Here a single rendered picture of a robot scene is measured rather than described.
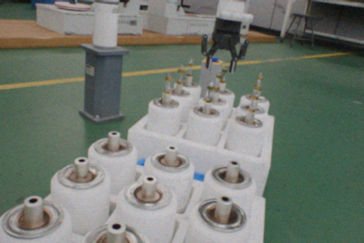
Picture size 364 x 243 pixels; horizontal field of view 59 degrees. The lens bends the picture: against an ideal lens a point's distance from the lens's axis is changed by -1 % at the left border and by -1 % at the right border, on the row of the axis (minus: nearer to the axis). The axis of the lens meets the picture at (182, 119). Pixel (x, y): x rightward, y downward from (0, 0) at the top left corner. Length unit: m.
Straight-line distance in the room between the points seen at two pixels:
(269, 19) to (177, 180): 6.07
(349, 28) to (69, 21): 4.40
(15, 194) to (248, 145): 0.63
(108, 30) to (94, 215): 0.89
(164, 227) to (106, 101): 0.92
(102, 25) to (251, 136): 0.74
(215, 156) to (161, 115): 0.18
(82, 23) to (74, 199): 2.52
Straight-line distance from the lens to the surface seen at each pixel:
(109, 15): 1.32
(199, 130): 0.88
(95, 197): 0.54
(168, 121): 0.90
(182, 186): 0.61
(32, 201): 0.48
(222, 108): 0.98
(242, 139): 0.86
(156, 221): 0.50
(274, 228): 0.95
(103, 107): 1.37
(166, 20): 3.57
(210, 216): 0.51
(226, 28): 0.93
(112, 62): 1.34
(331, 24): 6.06
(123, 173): 0.64
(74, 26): 2.95
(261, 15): 6.67
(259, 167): 0.86
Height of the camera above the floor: 0.56
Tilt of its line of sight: 22 degrees down
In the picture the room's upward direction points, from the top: 8 degrees clockwise
